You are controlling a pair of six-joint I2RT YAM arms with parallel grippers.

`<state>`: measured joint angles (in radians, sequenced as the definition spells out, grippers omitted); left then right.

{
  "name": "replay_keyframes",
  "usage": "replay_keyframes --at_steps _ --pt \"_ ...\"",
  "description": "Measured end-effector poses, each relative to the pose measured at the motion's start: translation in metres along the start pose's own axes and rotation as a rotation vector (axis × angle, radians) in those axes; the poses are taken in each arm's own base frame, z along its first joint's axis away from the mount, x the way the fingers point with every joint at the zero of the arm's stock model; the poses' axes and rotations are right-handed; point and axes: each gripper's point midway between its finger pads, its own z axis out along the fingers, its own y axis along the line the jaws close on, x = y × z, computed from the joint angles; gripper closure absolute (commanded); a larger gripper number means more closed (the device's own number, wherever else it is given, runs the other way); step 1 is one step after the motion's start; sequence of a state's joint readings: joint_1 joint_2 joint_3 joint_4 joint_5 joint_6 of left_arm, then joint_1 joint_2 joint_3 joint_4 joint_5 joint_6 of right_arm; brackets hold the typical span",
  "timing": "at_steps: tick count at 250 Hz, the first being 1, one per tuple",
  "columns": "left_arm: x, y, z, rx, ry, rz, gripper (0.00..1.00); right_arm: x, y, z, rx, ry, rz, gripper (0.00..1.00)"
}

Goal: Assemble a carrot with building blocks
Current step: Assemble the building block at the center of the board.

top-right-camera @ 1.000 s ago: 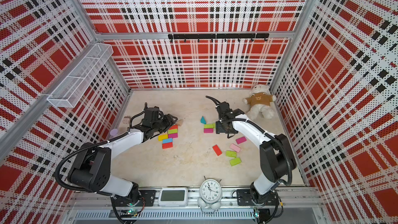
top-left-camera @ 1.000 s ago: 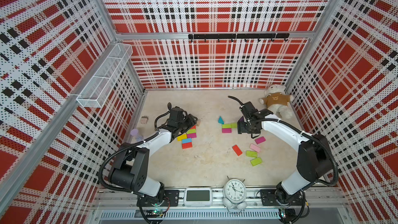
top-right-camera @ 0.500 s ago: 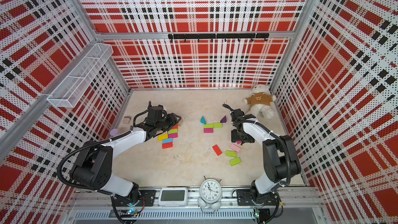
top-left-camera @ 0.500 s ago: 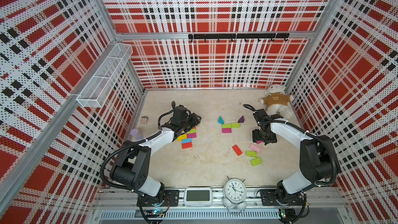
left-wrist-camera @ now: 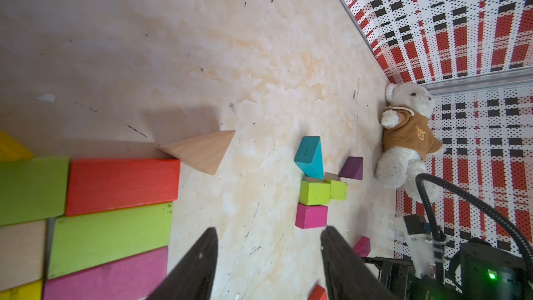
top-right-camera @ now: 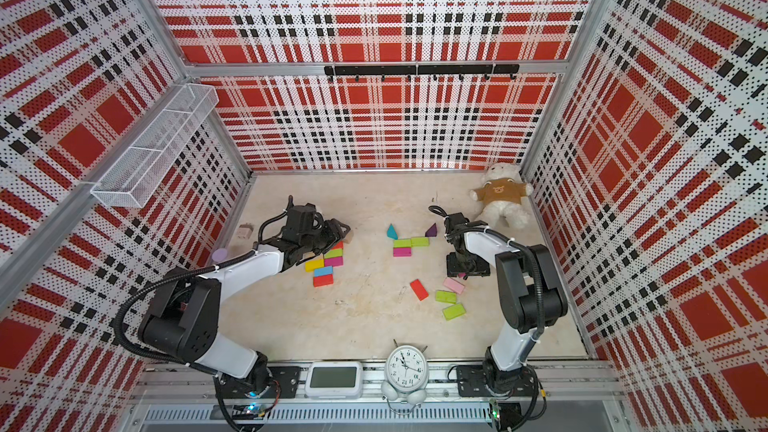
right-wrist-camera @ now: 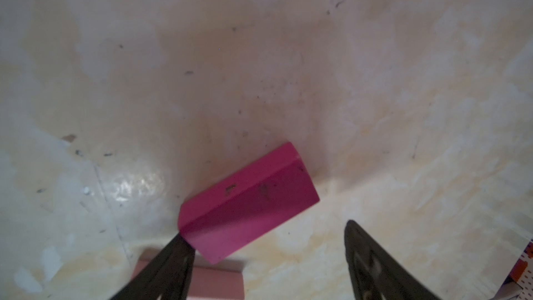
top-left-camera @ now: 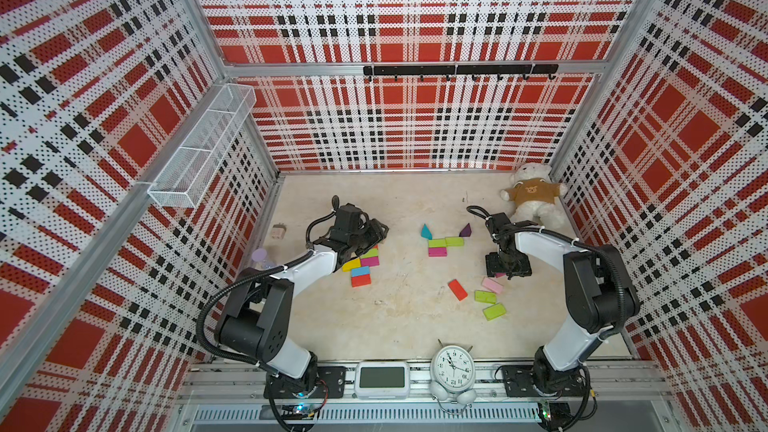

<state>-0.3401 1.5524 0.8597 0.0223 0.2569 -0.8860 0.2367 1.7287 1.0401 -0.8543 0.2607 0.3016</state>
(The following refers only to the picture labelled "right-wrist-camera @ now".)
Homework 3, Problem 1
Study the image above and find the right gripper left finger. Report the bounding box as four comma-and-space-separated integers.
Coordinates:
111, 234, 196, 300

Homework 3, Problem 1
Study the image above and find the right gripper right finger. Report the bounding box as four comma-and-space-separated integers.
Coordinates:
344, 220, 439, 300

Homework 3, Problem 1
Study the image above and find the pink rectangular block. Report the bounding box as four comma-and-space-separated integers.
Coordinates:
130, 257, 246, 300

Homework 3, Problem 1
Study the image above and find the magenta block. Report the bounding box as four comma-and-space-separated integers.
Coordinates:
178, 142, 320, 265

